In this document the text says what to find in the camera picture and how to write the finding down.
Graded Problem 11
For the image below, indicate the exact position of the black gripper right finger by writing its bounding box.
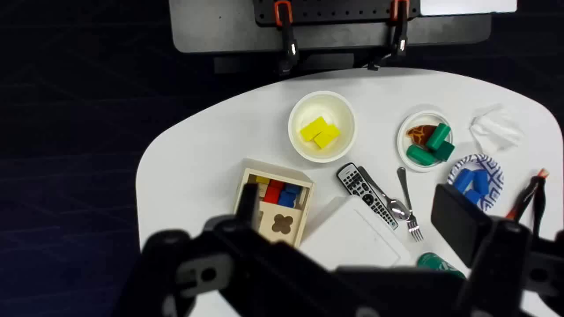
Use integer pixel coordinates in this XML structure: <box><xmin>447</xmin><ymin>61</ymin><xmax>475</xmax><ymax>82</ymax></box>
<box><xmin>429</xmin><ymin>183</ymin><xmax>564</xmax><ymax>317</ymax></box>

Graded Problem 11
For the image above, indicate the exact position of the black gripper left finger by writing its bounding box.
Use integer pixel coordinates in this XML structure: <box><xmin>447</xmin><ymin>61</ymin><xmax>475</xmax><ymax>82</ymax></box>
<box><xmin>112</xmin><ymin>181</ymin><xmax>377</xmax><ymax>317</ymax></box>

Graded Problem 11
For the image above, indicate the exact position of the wooden lid with flower cutout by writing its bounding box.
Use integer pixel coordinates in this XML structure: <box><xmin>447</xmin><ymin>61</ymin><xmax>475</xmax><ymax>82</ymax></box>
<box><xmin>255</xmin><ymin>200</ymin><xmax>304</xmax><ymax>248</ymax></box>

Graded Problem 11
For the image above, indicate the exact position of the wooden toy box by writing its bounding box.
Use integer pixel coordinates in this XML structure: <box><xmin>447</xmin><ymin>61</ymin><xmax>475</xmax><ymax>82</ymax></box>
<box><xmin>232</xmin><ymin>156</ymin><xmax>315</xmax><ymax>248</ymax></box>

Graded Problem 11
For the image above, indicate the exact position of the red toy block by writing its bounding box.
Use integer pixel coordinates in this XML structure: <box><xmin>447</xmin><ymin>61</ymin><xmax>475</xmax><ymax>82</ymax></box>
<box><xmin>262</xmin><ymin>179</ymin><xmax>285</xmax><ymax>204</ymax></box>

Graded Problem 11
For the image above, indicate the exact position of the blue toy block in box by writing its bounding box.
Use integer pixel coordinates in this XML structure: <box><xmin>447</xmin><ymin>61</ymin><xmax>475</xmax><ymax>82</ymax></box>
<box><xmin>276</xmin><ymin>184</ymin><xmax>302</xmax><ymax>207</ymax></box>

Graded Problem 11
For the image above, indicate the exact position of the orange patterned toy piece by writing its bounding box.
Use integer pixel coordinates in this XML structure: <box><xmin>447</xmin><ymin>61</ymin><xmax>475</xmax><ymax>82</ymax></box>
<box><xmin>405</xmin><ymin>123</ymin><xmax>438</xmax><ymax>146</ymax></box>

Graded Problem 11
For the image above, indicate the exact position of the flat white box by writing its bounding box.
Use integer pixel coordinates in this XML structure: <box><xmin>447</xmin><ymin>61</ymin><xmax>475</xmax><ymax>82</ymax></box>
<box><xmin>297</xmin><ymin>195</ymin><xmax>415</xmax><ymax>272</ymax></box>

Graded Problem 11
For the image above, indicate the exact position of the green round object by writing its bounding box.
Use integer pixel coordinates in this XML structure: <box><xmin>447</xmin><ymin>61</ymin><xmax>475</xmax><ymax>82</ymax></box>
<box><xmin>415</xmin><ymin>250</ymin><xmax>466</xmax><ymax>279</ymax></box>

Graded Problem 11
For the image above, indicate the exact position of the metal fork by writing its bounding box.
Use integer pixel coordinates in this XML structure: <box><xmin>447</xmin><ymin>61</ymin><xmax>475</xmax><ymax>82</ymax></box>
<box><xmin>394</xmin><ymin>165</ymin><xmax>426</xmax><ymax>242</ymax></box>

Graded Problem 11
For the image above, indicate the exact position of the blue patterned plate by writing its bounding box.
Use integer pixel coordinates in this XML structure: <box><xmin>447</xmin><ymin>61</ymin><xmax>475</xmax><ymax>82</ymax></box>
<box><xmin>445</xmin><ymin>151</ymin><xmax>505</xmax><ymax>213</ymax></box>

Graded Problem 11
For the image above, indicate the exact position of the metal spoon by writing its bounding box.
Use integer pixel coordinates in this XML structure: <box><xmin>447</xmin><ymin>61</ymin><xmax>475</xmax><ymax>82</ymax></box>
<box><xmin>355</xmin><ymin>165</ymin><xmax>412</xmax><ymax>220</ymax></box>

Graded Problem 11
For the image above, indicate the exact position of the green block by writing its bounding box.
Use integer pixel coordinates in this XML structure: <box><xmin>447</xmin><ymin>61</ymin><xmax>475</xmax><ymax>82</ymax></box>
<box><xmin>424</xmin><ymin>121</ymin><xmax>452</xmax><ymax>151</ymax></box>
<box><xmin>431</xmin><ymin>139</ymin><xmax>456</xmax><ymax>163</ymax></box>
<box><xmin>405</xmin><ymin>144</ymin><xmax>438</xmax><ymax>167</ymax></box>

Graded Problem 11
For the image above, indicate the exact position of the orange black clamp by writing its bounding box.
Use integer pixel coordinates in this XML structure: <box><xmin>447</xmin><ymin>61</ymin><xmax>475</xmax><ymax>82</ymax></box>
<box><xmin>366</xmin><ymin>0</ymin><xmax>412</xmax><ymax>72</ymax></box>
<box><xmin>505</xmin><ymin>167</ymin><xmax>551</xmax><ymax>237</ymax></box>
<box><xmin>271</xmin><ymin>0</ymin><xmax>301</xmax><ymax>75</ymax></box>

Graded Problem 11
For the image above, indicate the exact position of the crumpled white tissue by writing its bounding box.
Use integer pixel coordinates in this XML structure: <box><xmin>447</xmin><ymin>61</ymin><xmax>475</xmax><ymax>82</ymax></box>
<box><xmin>466</xmin><ymin>103</ymin><xmax>525</xmax><ymax>154</ymax></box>

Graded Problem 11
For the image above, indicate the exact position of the small white plate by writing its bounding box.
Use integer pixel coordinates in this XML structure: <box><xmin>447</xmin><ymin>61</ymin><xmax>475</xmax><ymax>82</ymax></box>
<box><xmin>394</xmin><ymin>110</ymin><xmax>458</xmax><ymax>174</ymax></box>

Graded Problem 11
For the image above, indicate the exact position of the black remote control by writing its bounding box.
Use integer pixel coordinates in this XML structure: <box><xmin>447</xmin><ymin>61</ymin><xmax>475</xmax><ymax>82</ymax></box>
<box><xmin>334</xmin><ymin>160</ymin><xmax>401</xmax><ymax>230</ymax></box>

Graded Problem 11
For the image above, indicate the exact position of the white bowl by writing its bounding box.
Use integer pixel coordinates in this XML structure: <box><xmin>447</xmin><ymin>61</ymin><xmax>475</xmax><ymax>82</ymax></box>
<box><xmin>285</xmin><ymin>89</ymin><xmax>359</xmax><ymax>165</ymax></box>

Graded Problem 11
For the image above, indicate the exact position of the white sheet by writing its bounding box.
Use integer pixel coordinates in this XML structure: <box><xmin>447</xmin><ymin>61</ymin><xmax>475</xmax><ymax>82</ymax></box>
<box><xmin>417</xmin><ymin>0</ymin><xmax>519</xmax><ymax>17</ymax></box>

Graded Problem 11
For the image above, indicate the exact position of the grey base platform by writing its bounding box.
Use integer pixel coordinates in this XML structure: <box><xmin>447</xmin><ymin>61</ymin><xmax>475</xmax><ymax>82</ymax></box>
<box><xmin>167</xmin><ymin>0</ymin><xmax>493</xmax><ymax>56</ymax></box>

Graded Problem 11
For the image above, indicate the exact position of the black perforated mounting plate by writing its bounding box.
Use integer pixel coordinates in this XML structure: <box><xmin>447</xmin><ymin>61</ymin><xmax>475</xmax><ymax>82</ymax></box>
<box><xmin>251</xmin><ymin>0</ymin><xmax>422</xmax><ymax>26</ymax></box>

